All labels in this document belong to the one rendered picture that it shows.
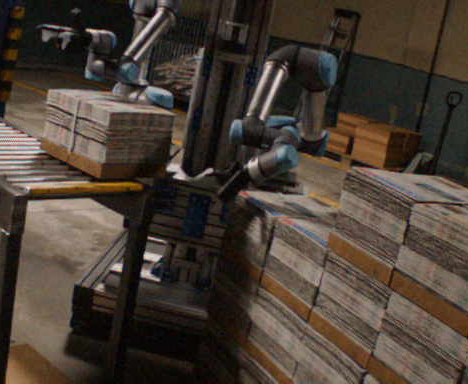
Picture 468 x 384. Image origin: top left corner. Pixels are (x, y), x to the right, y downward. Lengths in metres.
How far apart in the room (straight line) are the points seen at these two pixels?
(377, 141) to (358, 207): 6.61
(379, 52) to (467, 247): 8.31
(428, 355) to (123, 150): 1.22
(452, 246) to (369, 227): 0.30
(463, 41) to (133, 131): 7.24
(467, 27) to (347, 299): 7.56
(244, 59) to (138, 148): 0.74
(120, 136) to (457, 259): 1.21
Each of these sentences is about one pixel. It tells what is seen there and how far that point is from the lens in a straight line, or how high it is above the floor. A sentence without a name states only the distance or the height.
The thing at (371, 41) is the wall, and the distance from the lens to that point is 9.99.
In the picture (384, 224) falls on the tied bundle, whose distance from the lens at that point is 1.90.
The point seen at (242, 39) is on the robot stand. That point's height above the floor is 1.32.
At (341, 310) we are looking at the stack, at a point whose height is 0.70.
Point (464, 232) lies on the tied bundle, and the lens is 1.68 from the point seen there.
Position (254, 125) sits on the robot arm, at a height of 1.07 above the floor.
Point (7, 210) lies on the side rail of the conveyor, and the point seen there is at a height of 0.74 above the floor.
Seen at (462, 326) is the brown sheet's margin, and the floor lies 0.85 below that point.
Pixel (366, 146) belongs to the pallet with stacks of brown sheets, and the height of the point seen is 0.32.
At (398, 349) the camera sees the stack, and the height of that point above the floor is 0.71.
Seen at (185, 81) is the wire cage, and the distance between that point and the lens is 10.28.
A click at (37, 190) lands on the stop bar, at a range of 2.15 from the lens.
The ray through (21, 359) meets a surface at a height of 0.00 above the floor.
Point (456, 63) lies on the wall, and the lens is 9.37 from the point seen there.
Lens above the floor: 1.38
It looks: 13 degrees down
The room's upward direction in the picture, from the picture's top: 11 degrees clockwise
